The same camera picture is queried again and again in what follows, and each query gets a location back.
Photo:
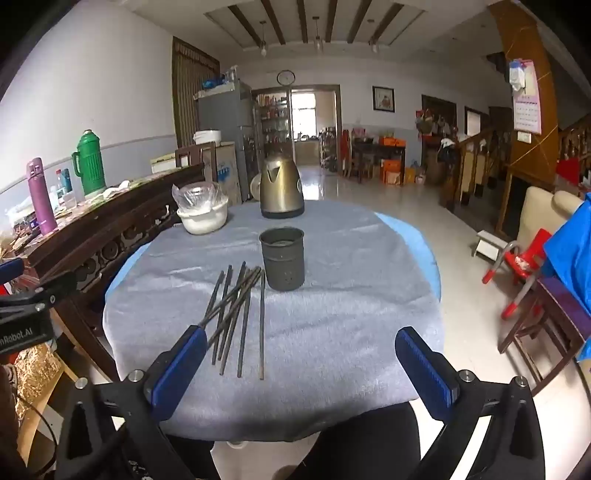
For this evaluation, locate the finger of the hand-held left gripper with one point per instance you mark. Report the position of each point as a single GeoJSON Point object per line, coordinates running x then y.
{"type": "Point", "coordinates": [10, 270]}
{"type": "Point", "coordinates": [53, 288]}

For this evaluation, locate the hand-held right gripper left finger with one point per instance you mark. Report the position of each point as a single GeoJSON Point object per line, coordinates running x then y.
{"type": "Point", "coordinates": [178, 374]}

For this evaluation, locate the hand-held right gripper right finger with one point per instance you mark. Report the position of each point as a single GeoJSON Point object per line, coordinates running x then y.
{"type": "Point", "coordinates": [427, 369]}

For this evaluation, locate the bundle of dark chopsticks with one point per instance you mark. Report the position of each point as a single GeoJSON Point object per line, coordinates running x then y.
{"type": "Point", "coordinates": [233, 300]}

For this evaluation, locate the grey metal utensil holder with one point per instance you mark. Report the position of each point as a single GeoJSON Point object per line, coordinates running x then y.
{"type": "Point", "coordinates": [281, 267]}

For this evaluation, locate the gold foil bag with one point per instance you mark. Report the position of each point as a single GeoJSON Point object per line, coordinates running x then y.
{"type": "Point", "coordinates": [34, 369]}

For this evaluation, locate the purple bottle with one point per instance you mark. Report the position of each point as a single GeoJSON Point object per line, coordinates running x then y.
{"type": "Point", "coordinates": [41, 198]}

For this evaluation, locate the person's left leg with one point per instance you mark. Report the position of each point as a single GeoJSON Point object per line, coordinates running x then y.
{"type": "Point", "coordinates": [194, 457]}

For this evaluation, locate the person's leg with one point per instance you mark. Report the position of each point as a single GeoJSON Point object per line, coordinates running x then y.
{"type": "Point", "coordinates": [194, 457]}
{"type": "Point", "coordinates": [360, 443]}

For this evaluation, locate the clear plastic container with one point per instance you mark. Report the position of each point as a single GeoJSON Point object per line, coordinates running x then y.
{"type": "Point", "coordinates": [69, 199]}

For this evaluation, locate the carved wooden sideboard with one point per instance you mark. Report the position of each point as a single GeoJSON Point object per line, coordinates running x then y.
{"type": "Point", "coordinates": [115, 217]}

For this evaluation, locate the person's right leg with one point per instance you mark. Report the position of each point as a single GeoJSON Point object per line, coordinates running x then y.
{"type": "Point", "coordinates": [360, 443]}

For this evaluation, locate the plastic bottle with blue label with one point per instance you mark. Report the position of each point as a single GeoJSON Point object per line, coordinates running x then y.
{"type": "Point", "coordinates": [64, 182]}

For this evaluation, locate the white crumpled cloth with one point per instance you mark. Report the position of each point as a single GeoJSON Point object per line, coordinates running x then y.
{"type": "Point", "coordinates": [115, 189]}

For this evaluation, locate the green thermos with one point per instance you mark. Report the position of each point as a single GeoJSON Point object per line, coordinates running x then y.
{"type": "Point", "coordinates": [91, 161]}

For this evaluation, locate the light blue table cover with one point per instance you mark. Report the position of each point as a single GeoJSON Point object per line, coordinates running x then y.
{"type": "Point", "coordinates": [411, 235]}

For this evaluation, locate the white step stool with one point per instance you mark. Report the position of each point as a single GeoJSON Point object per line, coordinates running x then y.
{"type": "Point", "coordinates": [491, 240]}

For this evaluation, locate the dark wooden chair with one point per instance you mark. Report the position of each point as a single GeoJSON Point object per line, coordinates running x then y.
{"type": "Point", "coordinates": [554, 300]}

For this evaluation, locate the white bowl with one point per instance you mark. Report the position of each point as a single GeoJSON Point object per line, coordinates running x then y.
{"type": "Point", "coordinates": [203, 221]}

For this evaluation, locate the red child chair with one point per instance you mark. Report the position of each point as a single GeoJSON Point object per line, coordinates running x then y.
{"type": "Point", "coordinates": [531, 251]}

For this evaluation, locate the white cardboard box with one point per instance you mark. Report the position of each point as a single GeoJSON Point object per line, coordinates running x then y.
{"type": "Point", "coordinates": [162, 164]}

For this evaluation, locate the blue cloth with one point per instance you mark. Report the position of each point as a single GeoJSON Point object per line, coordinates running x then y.
{"type": "Point", "coordinates": [572, 258]}

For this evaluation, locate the clear water jug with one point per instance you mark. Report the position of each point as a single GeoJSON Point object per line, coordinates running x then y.
{"type": "Point", "coordinates": [418, 173]}

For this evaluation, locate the beige sofa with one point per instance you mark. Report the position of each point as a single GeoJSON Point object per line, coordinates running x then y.
{"type": "Point", "coordinates": [540, 207]}

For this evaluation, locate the tall orange box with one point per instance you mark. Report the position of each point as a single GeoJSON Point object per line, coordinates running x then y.
{"type": "Point", "coordinates": [392, 173]}

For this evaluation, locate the brown wooden chair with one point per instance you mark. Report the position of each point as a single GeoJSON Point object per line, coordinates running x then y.
{"type": "Point", "coordinates": [196, 147]}

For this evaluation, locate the white electric fan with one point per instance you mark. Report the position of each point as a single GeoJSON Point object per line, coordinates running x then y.
{"type": "Point", "coordinates": [256, 188]}

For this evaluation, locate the white chest freezer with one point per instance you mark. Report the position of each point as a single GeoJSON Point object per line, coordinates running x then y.
{"type": "Point", "coordinates": [228, 170]}

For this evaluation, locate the gold electric kettle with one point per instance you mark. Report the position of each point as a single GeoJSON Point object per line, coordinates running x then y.
{"type": "Point", "coordinates": [281, 189]}

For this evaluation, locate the wooden stair railing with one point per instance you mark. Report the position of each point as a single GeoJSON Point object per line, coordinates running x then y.
{"type": "Point", "coordinates": [461, 157]}

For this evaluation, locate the white rice cooker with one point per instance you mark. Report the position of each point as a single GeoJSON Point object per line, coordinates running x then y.
{"type": "Point", "coordinates": [207, 137]}

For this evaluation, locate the dark wooden side table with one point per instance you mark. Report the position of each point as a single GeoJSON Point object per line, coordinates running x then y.
{"type": "Point", "coordinates": [376, 148]}

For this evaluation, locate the flat orange box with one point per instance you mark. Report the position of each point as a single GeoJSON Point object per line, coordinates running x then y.
{"type": "Point", "coordinates": [392, 141]}

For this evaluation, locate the brown curtain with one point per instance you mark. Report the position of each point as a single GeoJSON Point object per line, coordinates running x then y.
{"type": "Point", "coordinates": [189, 92]}

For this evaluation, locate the grey refrigerator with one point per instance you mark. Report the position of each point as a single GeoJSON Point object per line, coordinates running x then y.
{"type": "Point", "coordinates": [221, 115]}

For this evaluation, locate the framed picture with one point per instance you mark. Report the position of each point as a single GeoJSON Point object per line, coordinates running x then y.
{"type": "Point", "coordinates": [384, 98]}

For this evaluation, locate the shelf with bottles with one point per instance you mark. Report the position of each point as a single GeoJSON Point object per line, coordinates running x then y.
{"type": "Point", "coordinates": [274, 115]}

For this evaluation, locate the pendant lamp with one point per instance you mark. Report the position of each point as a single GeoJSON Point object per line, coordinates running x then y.
{"type": "Point", "coordinates": [374, 45]}
{"type": "Point", "coordinates": [263, 48]}
{"type": "Point", "coordinates": [317, 44]}

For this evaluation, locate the white wall switch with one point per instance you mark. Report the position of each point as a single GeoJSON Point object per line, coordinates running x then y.
{"type": "Point", "coordinates": [523, 137]}

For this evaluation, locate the pink wall calendar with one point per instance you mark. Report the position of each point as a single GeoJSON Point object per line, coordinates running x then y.
{"type": "Point", "coordinates": [526, 110]}

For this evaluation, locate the round wall clock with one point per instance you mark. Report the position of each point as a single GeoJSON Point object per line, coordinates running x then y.
{"type": "Point", "coordinates": [286, 77]}

